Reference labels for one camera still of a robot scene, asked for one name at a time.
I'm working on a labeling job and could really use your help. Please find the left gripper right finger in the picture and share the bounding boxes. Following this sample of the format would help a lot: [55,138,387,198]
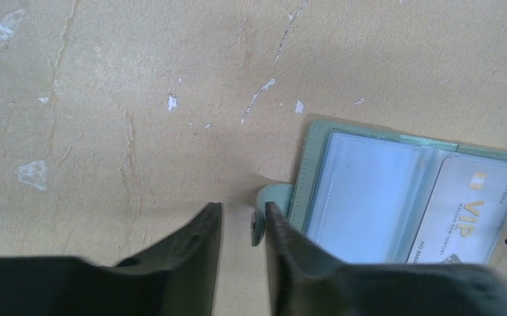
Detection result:
[265,202,507,315]

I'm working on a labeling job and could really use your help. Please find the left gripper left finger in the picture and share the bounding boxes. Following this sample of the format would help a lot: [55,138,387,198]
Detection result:
[0,203,223,315]

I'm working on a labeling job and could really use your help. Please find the white VIP card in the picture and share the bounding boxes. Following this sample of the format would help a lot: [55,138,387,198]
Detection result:
[407,157,507,265]

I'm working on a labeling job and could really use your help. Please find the green card holder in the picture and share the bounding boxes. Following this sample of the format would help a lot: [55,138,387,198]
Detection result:
[251,120,507,264]

